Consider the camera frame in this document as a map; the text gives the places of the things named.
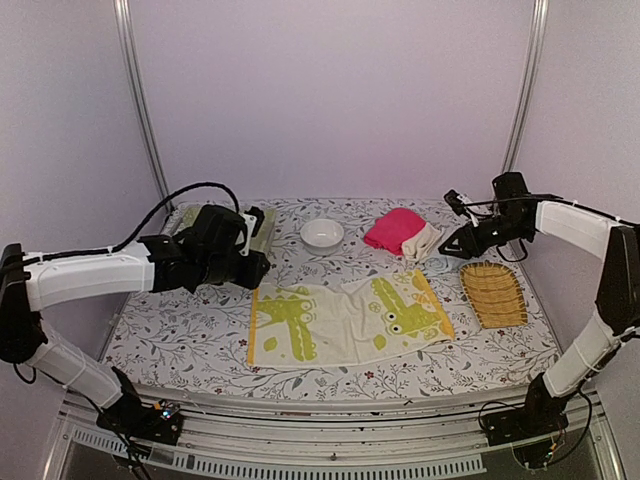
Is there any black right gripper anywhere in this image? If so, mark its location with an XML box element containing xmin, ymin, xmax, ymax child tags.
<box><xmin>438</xmin><ymin>213</ymin><xmax>532</xmax><ymax>261</ymax></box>

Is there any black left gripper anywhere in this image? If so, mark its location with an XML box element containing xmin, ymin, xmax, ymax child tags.
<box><xmin>199</xmin><ymin>250</ymin><xmax>271</xmax><ymax>290</ymax></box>

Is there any green crocodile pattern towel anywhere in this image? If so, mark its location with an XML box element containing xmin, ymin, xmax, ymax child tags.
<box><xmin>247</xmin><ymin>270</ymin><xmax>455</xmax><ymax>369</ymax></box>

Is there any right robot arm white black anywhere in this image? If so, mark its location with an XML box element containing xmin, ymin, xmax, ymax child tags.
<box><xmin>439</xmin><ymin>172</ymin><xmax>639</xmax><ymax>436</ymax></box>

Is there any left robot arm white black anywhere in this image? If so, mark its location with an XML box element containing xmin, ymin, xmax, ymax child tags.
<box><xmin>1</xmin><ymin>205</ymin><xmax>270</xmax><ymax>434</ymax></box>

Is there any green plastic basket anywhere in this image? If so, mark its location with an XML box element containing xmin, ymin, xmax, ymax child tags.
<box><xmin>165</xmin><ymin>204</ymin><xmax>277</xmax><ymax>255</ymax></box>

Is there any light blue towel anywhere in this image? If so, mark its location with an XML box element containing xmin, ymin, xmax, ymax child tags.
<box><xmin>422</xmin><ymin>255</ymin><xmax>466</xmax><ymax>275</ymax></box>

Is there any cream white towel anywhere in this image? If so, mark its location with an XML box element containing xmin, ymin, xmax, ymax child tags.
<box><xmin>401</xmin><ymin>223</ymin><xmax>443</xmax><ymax>263</ymax></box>

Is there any yellow woven bamboo tray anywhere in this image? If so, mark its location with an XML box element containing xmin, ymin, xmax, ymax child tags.
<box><xmin>459</xmin><ymin>261</ymin><xmax>528</xmax><ymax>329</ymax></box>

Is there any white ceramic bowl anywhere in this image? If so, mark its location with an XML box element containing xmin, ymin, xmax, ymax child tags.
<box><xmin>300</xmin><ymin>218</ymin><xmax>344</xmax><ymax>256</ymax></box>

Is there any pink towel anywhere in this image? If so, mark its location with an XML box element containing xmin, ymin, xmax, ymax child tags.
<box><xmin>363</xmin><ymin>208</ymin><xmax>427</xmax><ymax>256</ymax></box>

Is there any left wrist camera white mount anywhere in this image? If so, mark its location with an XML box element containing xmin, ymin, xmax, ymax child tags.
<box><xmin>239</xmin><ymin>206</ymin><xmax>265</xmax><ymax>256</ymax></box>

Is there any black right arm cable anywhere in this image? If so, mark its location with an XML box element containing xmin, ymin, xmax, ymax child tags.
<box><xmin>462</xmin><ymin>194</ymin><xmax>566</xmax><ymax>264</ymax></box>

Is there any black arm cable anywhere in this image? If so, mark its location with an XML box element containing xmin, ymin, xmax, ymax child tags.
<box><xmin>24</xmin><ymin>182</ymin><xmax>241</xmax><ymax>261</ymax></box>
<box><xmin>462</xmin><ymin>194</ymin><xmax>566</xmax><ymax>264</ymax></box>

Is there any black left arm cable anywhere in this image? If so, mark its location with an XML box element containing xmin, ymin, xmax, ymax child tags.
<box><xmin>24</xmin><ymin>182</ymin><xmax>241</xmax><ymax>261</ymax></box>

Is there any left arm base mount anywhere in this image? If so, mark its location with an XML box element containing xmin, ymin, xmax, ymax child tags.
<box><xmin>96</xmin><ymin>395</ymin><xmax>184</xmax><ymax>446</ymax></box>

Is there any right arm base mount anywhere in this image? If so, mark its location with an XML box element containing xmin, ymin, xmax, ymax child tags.
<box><xmin>477</xmin><ymin>401</ymin><xmax>569</xmax><ymax>470</ymax></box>

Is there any aluminium front rail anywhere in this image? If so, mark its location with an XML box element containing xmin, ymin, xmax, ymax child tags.
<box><xmin>43</xmin><ymin>388</ymin><xmax>626</xmax><ymax>479</ymax></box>

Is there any right aluminium frame post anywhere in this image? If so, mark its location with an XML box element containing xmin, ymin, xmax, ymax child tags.
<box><xmin>501</xmin><ymin>0</ymin><xmax>549</xmax><ymax>173</ymax></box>

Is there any aluminium frame post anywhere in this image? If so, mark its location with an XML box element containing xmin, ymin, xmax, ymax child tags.
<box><xmin>501</xmin><ymin>0</ymin><xmax>549</xmax><ymax>173</ymax></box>
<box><xmin>113</xmin><ymin>0</ymin><xmax>169</xmax><ymax>197</ymax></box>

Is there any left aluminium frame post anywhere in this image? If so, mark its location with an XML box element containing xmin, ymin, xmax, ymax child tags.
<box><xmin>113</xmin><ymin>0</ymin><xmax>169</xmax><ymax>197</ymax></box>

